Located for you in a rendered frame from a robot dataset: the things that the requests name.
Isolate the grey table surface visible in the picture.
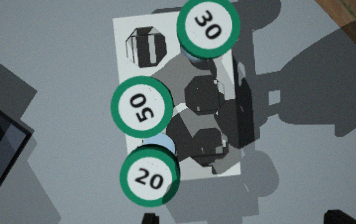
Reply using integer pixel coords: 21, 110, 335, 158
0, 0, 356, 224

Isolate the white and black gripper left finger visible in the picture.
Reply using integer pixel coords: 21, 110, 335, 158
141, 213, 159, 224

